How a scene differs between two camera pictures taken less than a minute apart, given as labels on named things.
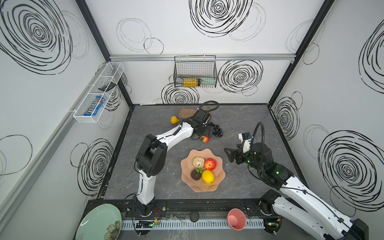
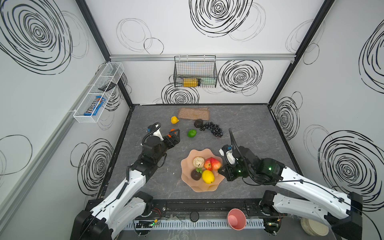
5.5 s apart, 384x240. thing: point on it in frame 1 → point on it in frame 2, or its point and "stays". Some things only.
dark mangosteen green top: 196,174 stays
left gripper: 207,130 → 169,140
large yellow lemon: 208,176 stays
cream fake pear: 198,162 stays
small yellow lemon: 174,120 stays
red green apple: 204,139 → 215,165
